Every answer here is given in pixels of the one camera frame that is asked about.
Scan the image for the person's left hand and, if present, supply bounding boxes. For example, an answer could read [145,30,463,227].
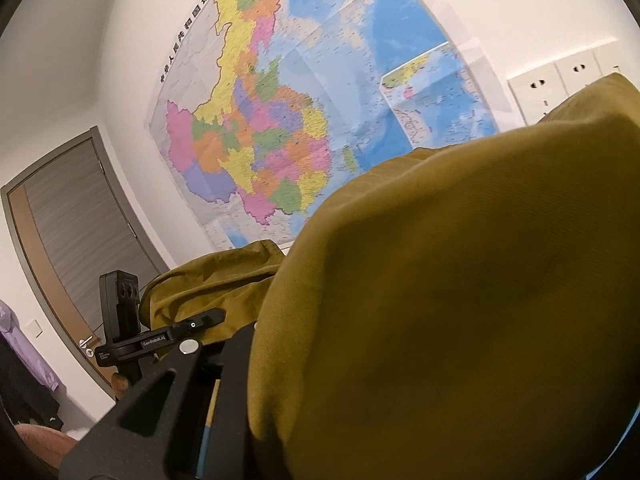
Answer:
[111,372,135,403]

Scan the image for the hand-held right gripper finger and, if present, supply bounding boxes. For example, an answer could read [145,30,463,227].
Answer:
[59,324,257,480]

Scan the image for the colourful wall map poster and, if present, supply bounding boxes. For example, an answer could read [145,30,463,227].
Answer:
[145,0,501,251]

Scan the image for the person's leg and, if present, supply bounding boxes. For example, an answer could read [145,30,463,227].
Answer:
[14,424,80,467]

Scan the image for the olive green dress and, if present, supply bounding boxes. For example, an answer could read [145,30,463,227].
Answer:
[140,72,640,480]

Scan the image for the grey door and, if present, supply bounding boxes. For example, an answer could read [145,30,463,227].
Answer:
[0,126,171,401]

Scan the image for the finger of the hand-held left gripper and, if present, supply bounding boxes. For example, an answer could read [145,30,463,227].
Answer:
[167,309,227,345]

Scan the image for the dark hanging garment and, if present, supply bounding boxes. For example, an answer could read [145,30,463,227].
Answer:
[0,335,65,433]

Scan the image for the purple hanging garment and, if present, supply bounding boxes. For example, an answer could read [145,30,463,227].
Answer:
[0,299,60,393]

